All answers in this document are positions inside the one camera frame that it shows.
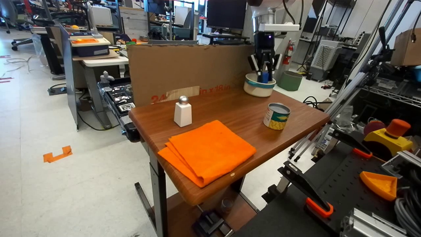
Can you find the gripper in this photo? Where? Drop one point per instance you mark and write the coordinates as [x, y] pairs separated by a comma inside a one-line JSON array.
[[264, 42]]

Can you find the blue object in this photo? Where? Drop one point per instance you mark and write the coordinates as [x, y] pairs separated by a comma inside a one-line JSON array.
[[265, 77]]

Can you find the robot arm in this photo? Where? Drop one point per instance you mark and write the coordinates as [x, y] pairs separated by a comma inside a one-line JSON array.
[[268, 10]]

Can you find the white pot with teal band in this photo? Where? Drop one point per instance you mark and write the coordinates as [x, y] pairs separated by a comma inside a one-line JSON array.
[[258, 89]]

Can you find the red fire extinguisher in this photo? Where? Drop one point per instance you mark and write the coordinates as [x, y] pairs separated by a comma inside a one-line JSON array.
[[288, 52]]

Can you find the green bin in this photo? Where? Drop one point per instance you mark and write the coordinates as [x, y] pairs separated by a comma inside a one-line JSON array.
[[289, 81]]

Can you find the can of corn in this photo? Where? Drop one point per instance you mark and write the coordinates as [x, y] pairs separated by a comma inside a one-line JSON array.
[[276, 117]]

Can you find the white air purifier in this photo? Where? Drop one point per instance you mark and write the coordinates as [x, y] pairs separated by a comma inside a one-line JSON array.
[[324, 57]]

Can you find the monitor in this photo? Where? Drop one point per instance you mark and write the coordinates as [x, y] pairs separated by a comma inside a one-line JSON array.
[[226, 13]]

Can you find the cardboard sheet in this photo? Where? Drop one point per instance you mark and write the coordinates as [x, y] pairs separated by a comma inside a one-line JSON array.
[[184, 70]]

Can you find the white salt shaker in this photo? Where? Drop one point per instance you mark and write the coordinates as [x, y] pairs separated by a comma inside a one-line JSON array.
[[183, 113]]

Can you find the orange cloth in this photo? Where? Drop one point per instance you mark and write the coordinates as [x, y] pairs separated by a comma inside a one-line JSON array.
[[207, 149]]

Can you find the black clamp with orange tips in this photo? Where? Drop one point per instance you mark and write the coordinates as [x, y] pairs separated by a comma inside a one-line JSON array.
[[350, 140], [307, 186]]

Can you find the cardboard box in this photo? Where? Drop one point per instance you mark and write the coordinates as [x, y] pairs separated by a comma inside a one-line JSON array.
[[406, 47]]

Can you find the yellow emergency stop button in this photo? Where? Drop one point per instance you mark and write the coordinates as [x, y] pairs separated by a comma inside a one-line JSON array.
[[388, 140]]

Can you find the small brown cup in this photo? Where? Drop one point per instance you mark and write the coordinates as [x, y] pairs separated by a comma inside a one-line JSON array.
[[227, 205]]

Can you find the open black tool case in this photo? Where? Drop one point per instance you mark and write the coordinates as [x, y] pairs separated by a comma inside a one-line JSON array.
[[120, 98]]

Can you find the grey desk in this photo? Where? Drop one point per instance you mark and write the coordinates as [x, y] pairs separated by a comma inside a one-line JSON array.
[[98, 65]]

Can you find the orange triangular plastic piece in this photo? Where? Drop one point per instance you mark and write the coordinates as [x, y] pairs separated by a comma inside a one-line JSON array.
[[380, 184]]

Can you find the aluminium profile bar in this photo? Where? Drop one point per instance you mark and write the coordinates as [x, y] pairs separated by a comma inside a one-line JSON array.
[[368, 225]]

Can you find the office chair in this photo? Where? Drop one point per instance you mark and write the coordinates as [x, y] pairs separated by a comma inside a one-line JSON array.
[[19, 41]]

